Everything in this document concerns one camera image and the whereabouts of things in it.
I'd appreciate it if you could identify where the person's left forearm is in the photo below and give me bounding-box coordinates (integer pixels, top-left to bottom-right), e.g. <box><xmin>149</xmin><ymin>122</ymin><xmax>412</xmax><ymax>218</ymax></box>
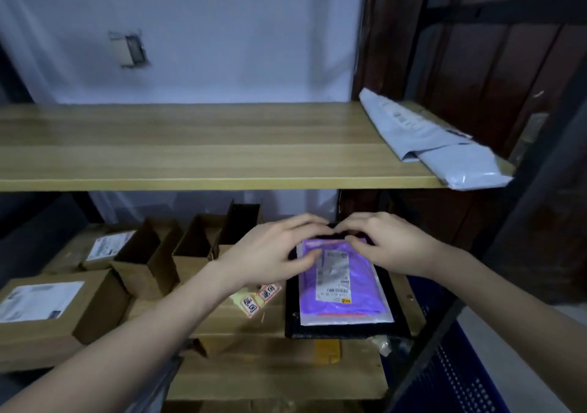
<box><xmin>0</xmin><ymin>262</ymin><xmax>235</xmax><ymax>413</ymax></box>

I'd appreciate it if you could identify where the dark brown wooden door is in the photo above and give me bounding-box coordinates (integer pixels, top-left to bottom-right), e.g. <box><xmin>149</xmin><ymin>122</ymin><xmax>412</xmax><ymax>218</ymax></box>
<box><xmin>337</xmin><ymin>0</ymin><xmax>587</xmax><ymax>305</ymax></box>

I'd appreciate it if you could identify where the black metal shelf frame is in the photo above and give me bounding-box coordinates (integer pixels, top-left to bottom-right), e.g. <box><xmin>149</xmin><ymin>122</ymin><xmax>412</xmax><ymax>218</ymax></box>
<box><xmin>383</xmin><ymin>0</ymin><xmax>587</xmax><ymax>413</ymax></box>

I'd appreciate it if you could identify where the cardboard box with yellow tape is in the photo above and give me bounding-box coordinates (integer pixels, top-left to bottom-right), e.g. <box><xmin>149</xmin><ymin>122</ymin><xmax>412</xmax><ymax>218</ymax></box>
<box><xmin>166</xmin><ymin>334</ymin><xmax>389</xmax><ymax>401</ymax></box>

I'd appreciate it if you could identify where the red and white sticker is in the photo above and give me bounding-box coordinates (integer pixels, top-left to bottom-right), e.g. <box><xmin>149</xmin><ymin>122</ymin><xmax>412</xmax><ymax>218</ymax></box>
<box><xmin>256</xmin><ymin>282</ymin><xmax>283</xmax><ymax>306</ymax></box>
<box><xmin>240</xmin><ymin>294</ymin><xmax>262</xmax><ymax>320</ymax></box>

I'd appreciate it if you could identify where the light wooden shelf board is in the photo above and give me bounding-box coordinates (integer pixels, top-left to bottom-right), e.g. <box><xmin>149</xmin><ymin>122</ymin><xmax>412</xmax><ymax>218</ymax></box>
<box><xmin>0</xmin><ymin>101</ymin><xmax>516</xmax><ymax>193</ymax></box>

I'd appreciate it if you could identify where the open empty cardboard box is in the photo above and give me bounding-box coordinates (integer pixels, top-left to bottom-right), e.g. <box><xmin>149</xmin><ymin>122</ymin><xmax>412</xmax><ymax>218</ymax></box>
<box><xmin>172</xmin><ymin>213</ymin><xmax>226</xmax><ymax>282</ymax></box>
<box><xmin>111</xmin><ymin>217</ymin><xmax>184</xmax><ymax>302</ymax></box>
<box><xmin>210</xmin><ymin>199</ymin><xmax>265</xmax><ymax>262</ymax></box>

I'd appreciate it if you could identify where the crumpled clear plastic scrap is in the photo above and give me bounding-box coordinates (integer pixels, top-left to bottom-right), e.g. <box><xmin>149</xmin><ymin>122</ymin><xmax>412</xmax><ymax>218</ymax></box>
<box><xmin>370</xmin><ymin>335</ymin><xmax>414</xmax><ymax>359</ymax></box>

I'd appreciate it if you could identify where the metal door handle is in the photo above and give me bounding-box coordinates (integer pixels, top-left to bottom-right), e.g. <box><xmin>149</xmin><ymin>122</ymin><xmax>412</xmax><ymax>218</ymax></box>
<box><xmin>508</xmin><ymin>112</ymin><xmax>550</xmax><ymax>167</ymax></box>

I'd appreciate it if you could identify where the large labelled cardboard box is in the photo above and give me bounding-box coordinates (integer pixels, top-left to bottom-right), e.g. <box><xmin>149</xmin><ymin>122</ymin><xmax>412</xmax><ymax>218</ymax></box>
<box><xmin>0</xmin><ymin>268</ymin><xmax>132</xmax><ymax>373</ymax></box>

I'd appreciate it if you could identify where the blue plastic crate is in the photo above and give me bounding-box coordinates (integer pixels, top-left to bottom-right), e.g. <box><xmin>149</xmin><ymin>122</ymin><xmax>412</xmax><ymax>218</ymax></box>
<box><xmin>380</xmin><ymin>274</ymin><xmax>511</xmax><ymax>413</ymax></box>

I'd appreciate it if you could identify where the person's right forearm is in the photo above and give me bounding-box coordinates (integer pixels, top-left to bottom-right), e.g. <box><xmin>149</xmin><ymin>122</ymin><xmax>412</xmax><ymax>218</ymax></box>
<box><xmin>430</xmin><ymin>246</ymin><xmax>587</xmax><ymax>411</ymax></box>

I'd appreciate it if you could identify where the wall socket box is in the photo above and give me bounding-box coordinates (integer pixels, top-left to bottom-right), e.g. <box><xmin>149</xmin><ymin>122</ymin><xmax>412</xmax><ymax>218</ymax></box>
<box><xmin>108</xmin><ymin>30</ymin><xmax>149</xmax><ymax>69</ymax></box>

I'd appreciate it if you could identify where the purple packet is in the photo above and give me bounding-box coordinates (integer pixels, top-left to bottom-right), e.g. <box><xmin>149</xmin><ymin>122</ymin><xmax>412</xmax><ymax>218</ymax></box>
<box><xmin>296</xmin><ymin>238</ymin><xmax>395</xmax><ymax>327</ymax></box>

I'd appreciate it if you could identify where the flat cardboard box with stickers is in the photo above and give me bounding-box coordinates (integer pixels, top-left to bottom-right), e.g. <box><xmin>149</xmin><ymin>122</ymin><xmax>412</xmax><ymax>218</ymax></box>
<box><xmin>123</xmin><ymin>278</ymin><xmax>294</xmax><ymax>338</ymax></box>

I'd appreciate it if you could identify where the small labelled cardboard box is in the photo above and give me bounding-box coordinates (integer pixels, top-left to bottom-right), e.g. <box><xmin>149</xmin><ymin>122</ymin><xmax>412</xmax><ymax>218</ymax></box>
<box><xmin>82</xmin><ymin>229</ymin><xmax>138</xmax><ymax>272</ymax></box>

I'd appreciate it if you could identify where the grey plastic mailer bag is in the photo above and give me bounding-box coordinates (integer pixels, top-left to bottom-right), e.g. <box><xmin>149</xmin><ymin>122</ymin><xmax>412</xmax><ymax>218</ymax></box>
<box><xmin>359</xmin><ymin>88</ymin><xmax>514</xmax><ymax>192</ymax></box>

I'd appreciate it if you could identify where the black package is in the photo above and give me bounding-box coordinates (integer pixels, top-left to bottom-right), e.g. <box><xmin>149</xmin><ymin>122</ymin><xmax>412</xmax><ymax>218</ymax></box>
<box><xmin>284</xmin><ymin>221</ymin><xmax>412</xmax><ymax>340</ymax></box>

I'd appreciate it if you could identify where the person's left hand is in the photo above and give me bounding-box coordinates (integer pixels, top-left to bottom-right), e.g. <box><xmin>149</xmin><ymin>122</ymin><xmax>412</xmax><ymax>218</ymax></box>
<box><xmin>213</xmin><ymin>213</ymin><xmax>331</xmax><ymax>297</ymax></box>

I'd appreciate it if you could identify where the person's right hand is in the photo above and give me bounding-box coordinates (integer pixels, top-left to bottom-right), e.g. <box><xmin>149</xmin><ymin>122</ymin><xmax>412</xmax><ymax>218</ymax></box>
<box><xmin>333</xmin><ymin>211</ymin><xmax>444</xmax><ymax>279</ymax></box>

